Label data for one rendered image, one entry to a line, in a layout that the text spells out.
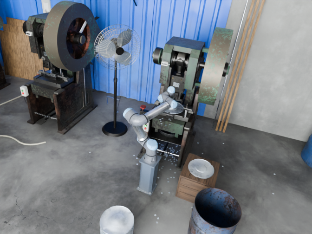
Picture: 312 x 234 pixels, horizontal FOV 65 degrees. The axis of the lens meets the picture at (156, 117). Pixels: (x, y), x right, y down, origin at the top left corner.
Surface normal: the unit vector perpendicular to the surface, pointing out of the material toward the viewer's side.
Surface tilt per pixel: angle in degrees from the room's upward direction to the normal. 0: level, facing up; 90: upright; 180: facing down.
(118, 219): 0
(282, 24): 90
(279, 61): 90
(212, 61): 62
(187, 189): 90
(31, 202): 0
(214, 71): 76
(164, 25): 90
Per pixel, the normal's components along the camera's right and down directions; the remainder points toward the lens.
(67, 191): 0.10, -0.83
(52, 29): -0.26, 0.08
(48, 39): -0.31, 0.33
